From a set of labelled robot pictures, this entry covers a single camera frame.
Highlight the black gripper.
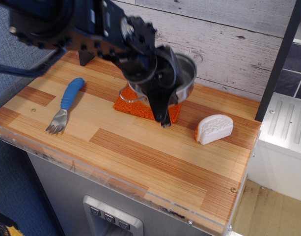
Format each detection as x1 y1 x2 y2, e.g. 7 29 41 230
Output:
114 45 185 128

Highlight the silver pot with handles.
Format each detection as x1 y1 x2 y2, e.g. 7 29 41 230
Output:
128 53 197 106

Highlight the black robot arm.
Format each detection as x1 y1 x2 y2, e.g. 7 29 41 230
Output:
0 0 184 127

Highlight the orange knitted rag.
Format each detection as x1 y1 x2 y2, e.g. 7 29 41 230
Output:
112 85 183 124

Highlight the white toy cheese wedge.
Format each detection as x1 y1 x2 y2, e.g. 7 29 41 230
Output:
194 114 234 145

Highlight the clear acrylic table guard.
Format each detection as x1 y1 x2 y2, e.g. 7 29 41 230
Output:
0 117 260 236

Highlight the white toy sink unit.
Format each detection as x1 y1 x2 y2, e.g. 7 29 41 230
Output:
247 93 301 201

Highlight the silver cabinet button panel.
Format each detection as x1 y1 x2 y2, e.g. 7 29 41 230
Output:
83 195 144 236

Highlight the dark left shelf post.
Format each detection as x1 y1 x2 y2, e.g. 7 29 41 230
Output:
78 51 95 66

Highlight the dark shelf post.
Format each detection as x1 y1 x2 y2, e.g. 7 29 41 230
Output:
255 0 301 122
78 51 95 66

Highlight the blue handled toy fork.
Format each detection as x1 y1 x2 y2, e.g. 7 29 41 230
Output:
46 78 85 134

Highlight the black braided cable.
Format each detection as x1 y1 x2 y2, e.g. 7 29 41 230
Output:
0 48 67 78

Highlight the dark right shelf post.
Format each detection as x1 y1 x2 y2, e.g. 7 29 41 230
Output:
255 0 301 122

